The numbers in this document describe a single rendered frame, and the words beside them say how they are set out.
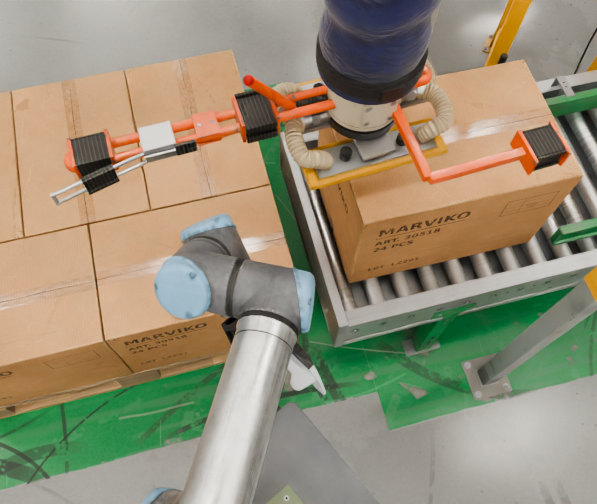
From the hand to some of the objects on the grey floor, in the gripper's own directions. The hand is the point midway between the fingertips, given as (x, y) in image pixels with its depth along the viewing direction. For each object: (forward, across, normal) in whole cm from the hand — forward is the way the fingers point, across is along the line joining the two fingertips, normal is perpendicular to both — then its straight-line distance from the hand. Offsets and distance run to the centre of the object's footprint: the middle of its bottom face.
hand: (296, 392), depth 115 cm
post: (+79, -27, +112) cm, 140 cm away
